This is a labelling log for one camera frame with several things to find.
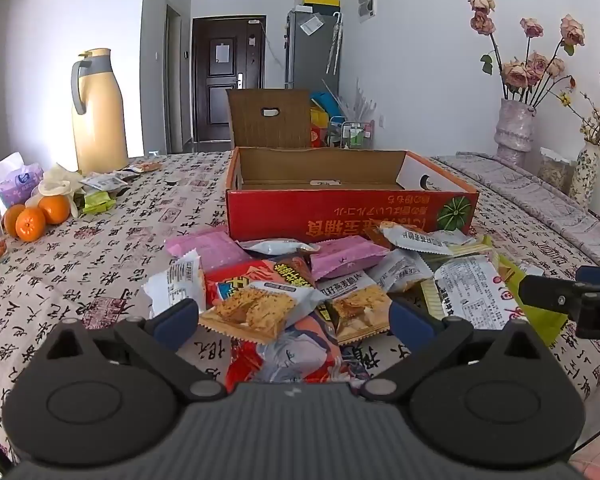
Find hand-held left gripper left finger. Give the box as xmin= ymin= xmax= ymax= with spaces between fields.
xmin=42 ymin=297 xmax=229 ymax=403

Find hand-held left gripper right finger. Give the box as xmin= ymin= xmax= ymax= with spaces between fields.
xmin=361 ymin=298 xmax=546 ymax=403

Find lime green snack packet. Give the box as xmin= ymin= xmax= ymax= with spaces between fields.
xmin=490 ymin=252 xmax=568 ymax=346

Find white black-text snack packet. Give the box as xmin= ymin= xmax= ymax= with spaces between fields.
xmin=142 ymin=250 xmax=206 ymax=318

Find white cracker picture packet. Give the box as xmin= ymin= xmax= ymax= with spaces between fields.
xmin=320 ymin=285 xmax=393 ymax=346
xmin=200 ymin=280 xmax=331 ymax=346

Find large white label packet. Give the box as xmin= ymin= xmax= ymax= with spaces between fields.
xmin=432 ymin=255 xmax=518 ymax=331

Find red yellow-lettered chip bag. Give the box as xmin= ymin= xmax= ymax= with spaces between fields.
xmin=205 ymin=257 xmax=316 ymax=311

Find pink snack packet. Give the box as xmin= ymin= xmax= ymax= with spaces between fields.
xmin=165 ymin=230 xmax=253 ymax=273
xmin=310 ymin=237 xmax=391 ymax=281

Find white orange-corner snack packet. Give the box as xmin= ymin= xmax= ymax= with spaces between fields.
xmin=375 ymin=222 xmax=476 ymax=256

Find pale yellow snack packet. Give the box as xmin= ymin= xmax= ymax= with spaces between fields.
xmin=422 ymin=237 xmax=496 ymax=263

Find red cartoon figure bag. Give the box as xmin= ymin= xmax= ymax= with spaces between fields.
xmin=225 ymin=310 xmax=366 ymax=393

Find white grey crinkled packet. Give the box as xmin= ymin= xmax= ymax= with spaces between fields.
xmin=237 ymin=237 xmax=321 ymax=257

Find red cardboard box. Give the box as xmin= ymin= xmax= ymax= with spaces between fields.
xmin=225 ymin=88 xmax=481 ymax=243

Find folded grey printed cloth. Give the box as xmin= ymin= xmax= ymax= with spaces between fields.
xmin=430 ymin=152 xmax=600 ymax=268

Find floral patterned vase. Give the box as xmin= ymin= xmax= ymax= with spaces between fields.
xmin=569 ymin=141 xmax=600 ymax=208

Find white clear snack packet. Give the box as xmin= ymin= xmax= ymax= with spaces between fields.
xmin=80 ymin=172 xmax=128 ymax=193

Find pink textured vase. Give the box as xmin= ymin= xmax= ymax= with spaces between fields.
xmin=495 ymin=98 xmax=537 ymax=163

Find purple tissue pack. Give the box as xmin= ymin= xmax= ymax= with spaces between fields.
xmin=0 ymin=162 xmax=43 ymax=208

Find red gift box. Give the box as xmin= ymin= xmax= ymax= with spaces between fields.
xmin=310 ymin=110 xmax=331 ymax=148

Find yellow thermos jug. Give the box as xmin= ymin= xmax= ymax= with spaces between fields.
xmin=71 ymin=48 xmax=129 ymax=176

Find dark brown door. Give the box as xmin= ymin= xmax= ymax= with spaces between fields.
xmin=191 ymin=16 xmax=267 ymax=143

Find dried pink roses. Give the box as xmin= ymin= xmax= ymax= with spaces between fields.
xmin=469 ymin=0 xmax=586 ymax=108

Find dried lavender bunch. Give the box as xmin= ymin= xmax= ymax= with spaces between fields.
xmin=340 ymin=80 xmax=378 ymax=121

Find grey fridge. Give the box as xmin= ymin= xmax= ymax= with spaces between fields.
xmin=285 ymin=9 xmax=342 ymax=93

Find wire cart with bottles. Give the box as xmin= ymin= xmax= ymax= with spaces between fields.
xmin=330 ymin=117 xmax=373 ymax=150

